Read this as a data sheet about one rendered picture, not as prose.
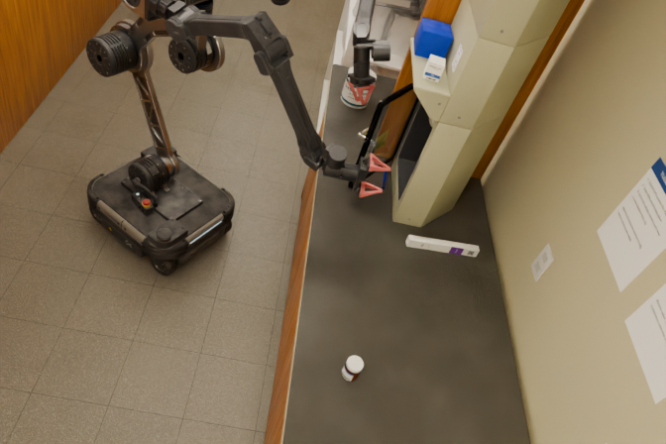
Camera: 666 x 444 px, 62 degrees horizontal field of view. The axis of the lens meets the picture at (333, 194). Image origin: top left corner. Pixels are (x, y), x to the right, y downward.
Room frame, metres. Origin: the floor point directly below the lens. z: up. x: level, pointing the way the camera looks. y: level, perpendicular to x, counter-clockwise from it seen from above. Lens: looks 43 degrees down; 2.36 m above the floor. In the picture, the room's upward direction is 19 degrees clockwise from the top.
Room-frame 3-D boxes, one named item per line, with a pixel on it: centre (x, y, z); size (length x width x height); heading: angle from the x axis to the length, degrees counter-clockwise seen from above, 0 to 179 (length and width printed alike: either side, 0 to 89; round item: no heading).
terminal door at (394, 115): (1.67, -0.11, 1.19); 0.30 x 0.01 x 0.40; 153
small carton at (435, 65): (1.58, -0.17, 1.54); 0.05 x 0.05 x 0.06; 2
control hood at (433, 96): (1.65, -0.16, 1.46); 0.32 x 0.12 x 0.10; 9
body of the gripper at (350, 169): (1.38, -0.03, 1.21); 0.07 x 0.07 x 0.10; 8
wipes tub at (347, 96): (2.19, 0.05, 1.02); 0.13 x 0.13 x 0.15
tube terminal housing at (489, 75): (1.68, -0.34, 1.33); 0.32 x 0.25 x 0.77; 9
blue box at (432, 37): (1.74, -0.15, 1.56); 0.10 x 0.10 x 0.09; 9
